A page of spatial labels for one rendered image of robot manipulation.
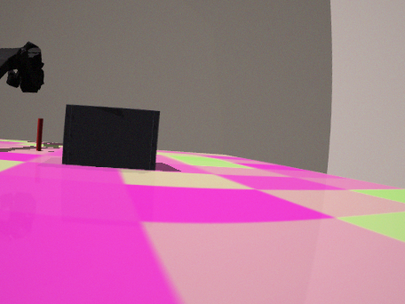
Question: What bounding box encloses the dark red peg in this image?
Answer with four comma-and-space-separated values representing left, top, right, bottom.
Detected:
36, 118, 44, 151

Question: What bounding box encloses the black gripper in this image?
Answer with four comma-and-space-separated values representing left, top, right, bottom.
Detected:
6, 42, 39, 88

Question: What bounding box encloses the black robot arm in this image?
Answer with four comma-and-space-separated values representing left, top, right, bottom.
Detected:
0, 47, 44, 93

